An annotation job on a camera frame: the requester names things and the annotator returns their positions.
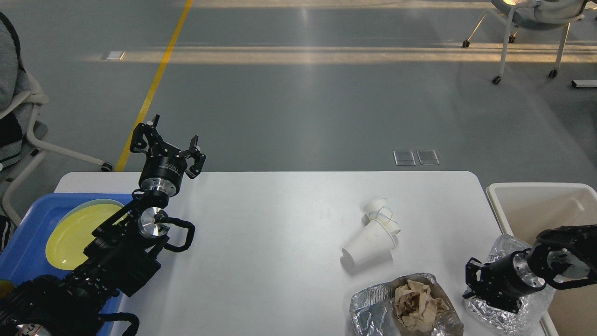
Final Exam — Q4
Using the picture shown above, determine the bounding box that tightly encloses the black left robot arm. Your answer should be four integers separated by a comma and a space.
1, 115, 206, 336

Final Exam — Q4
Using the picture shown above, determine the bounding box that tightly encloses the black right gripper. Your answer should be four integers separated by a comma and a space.
463, 250, 546, 314

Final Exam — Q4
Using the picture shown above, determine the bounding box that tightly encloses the blue plastic tray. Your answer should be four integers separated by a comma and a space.
1, 193, 140, 336

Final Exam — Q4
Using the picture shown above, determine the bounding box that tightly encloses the white office chair left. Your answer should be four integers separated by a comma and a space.
0, 14, 113, 250

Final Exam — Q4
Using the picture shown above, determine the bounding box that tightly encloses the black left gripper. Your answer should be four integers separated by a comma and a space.
130, 114, 207, 196

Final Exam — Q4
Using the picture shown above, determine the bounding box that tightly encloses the white office chair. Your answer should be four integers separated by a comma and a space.
461, 0, 588, 85
0, 14, 113, 250

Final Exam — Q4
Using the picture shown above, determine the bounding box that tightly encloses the aluminium foil sheet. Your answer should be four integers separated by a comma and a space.
349, 273, 464, 336
465, 234, 556, 336

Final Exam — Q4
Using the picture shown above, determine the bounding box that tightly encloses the pale green plate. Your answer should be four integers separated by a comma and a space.
58, 198, 124, 223

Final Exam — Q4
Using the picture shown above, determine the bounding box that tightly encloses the white bar on floor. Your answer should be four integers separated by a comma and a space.
571, 79, 597, 89

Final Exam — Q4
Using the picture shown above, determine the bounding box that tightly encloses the white office chair right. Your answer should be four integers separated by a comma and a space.
461, 0, 588, 85

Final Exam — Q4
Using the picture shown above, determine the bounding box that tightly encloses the dark teal mug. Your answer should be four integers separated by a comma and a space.
0, 280, 16, 300

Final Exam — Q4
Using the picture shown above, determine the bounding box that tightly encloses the white floor socket plate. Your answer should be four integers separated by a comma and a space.
103, 50, 125, 60

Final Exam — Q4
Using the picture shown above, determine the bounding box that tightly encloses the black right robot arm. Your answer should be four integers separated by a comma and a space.
463, 225, 597, 313

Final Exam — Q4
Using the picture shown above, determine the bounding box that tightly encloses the white paper cup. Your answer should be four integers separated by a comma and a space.
341, 219, 401, 266

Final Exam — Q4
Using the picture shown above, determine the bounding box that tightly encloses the yellow plate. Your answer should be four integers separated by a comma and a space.
45, 208, 108, 271

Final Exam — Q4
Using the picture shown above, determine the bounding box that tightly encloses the white plastic bin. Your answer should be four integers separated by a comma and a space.
486, 182, 597, 336

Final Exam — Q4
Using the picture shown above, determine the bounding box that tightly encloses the small clear plastic lid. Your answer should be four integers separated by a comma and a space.
417, 150, 440, 165
394, 150, 417, 166

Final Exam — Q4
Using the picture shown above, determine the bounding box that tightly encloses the clear plastic cup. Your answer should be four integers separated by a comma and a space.
364, 198, 401, 236

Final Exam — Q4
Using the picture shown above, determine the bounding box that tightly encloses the crumpled brown paper napkin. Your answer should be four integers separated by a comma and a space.
394, 280, 451, 332

